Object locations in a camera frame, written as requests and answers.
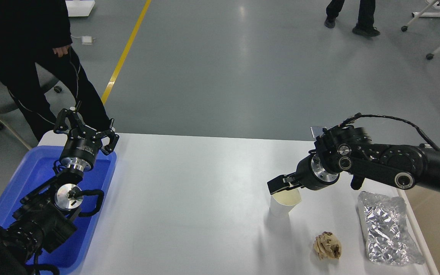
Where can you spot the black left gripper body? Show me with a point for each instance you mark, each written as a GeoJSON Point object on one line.
{"type": "Point", "coordinates": [80, 152]}

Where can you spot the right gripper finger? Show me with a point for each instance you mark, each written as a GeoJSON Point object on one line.
{"type": "Point", "coordinates": [291, 181]}
{"type": "Point", "coordinates": [278, 184]}

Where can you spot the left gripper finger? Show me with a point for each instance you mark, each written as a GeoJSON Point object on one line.
{"type": "Point", "coordinates": [69, 121]}
{"type": "Point", "coordinates": [112, 136]}

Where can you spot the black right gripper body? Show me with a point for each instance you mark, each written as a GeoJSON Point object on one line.
{"type": "Point", "coordinates": [311, 174]}

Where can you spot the white paper cup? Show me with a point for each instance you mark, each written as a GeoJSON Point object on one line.
{"type": "Point", "coordinates": [281, 203]}

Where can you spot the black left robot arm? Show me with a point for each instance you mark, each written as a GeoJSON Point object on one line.
{"type": "Point", "coordinates": [46, 217]}

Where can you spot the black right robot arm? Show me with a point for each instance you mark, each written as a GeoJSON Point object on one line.
{"type": "Point", "coordinates": [345, 148]}

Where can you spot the grey office chair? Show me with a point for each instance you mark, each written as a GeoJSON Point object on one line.
{"type": "Point", "coordinates": [44, 82]}

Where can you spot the blue plastic tray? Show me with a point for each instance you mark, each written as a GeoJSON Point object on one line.
{"type": "Point", "coordinates": [36, 168]}

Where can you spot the crumpled brown paper ball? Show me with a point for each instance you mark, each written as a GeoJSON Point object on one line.
{"type": "Point", "coordinates": [327, 245]}

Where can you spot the white power adapter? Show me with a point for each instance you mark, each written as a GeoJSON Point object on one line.
{"type": "Point", "coordinates": [84, 40]}

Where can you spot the crumpled silver foil bag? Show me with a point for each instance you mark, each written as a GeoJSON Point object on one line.
{"type": "Point", "coordinates": [383, 222]}

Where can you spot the person in black clothes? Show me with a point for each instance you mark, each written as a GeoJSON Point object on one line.
{"type": "Point", "coordinates": [38, 32]}

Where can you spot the white flat box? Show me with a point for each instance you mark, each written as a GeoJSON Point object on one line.
{"type": "Point", "coordinates": [79, 8]}

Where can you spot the beige plastic bin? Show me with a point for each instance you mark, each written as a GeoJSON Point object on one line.
{"type": "Point", "coordinates": [425, 206]}

